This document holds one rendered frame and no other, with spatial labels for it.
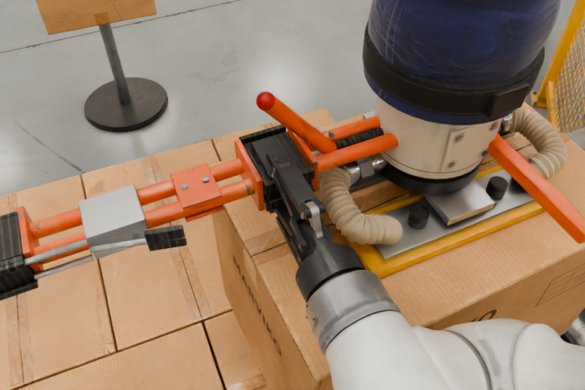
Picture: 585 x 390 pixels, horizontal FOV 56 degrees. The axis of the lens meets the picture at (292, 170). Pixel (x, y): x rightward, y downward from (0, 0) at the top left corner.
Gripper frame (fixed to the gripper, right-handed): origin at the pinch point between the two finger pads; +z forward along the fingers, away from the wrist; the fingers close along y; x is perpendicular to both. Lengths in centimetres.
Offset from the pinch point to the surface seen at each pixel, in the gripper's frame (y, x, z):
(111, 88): 114, -16, 190
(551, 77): 103, 177, 99
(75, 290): 64, -39, 40
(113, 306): 65, -31, 32
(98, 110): 115, -25, 175
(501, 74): -14.6, 25.0, -9.8
